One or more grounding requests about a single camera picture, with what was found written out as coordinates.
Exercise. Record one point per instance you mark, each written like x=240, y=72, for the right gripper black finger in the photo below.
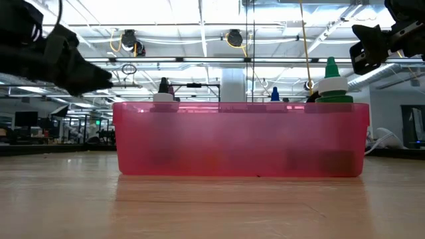
x=373, y=38
x=408, y=8

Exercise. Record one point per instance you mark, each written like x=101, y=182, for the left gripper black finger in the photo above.
x=86, y=78
x=63, y=38

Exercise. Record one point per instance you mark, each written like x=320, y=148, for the large green food coloring bottle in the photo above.
x=332, y=84

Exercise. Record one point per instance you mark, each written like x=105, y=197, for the dark tilted monitor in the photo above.
x=59, y=111

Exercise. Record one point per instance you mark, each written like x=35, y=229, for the black flat monitor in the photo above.
x=26, y=119

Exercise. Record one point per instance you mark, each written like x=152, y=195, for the white rounded object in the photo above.
x=386, y=136

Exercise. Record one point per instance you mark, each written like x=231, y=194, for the black background robot station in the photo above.
x=194, y=85

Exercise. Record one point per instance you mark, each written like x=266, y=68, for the pink translucent plastic bin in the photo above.
x=232, y=142

